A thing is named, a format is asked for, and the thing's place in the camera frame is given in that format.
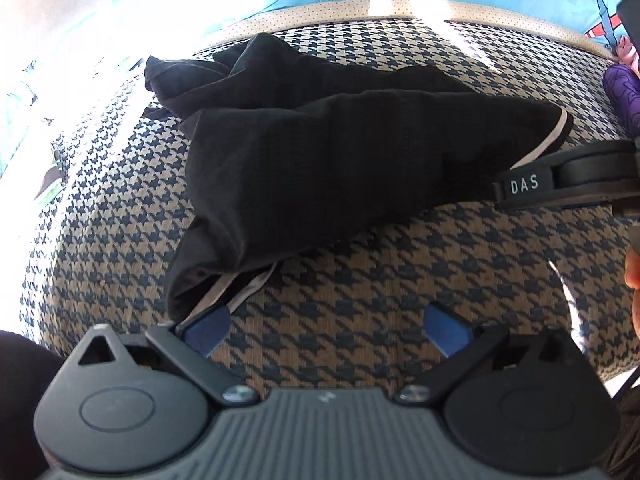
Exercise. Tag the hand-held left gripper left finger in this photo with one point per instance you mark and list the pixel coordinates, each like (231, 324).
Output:
(210, 332)

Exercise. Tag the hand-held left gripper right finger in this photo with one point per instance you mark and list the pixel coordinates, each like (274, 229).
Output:
(447, 330)

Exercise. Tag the black shirt with red print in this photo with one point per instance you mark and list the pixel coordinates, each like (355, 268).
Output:
(325, 160)

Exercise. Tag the person's right hand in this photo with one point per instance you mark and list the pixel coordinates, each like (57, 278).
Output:
(636, 280)

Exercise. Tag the purple patterned cloth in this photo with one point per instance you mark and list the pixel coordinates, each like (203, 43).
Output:
(625, 95)

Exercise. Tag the blue beige houndstooth blanket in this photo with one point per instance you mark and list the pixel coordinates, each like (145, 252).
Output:
(350, 285)

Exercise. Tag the pale pink cloth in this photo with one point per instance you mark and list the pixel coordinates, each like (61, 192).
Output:
(626, 52)

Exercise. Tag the green and dark object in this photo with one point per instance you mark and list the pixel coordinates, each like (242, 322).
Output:
(50, 180)

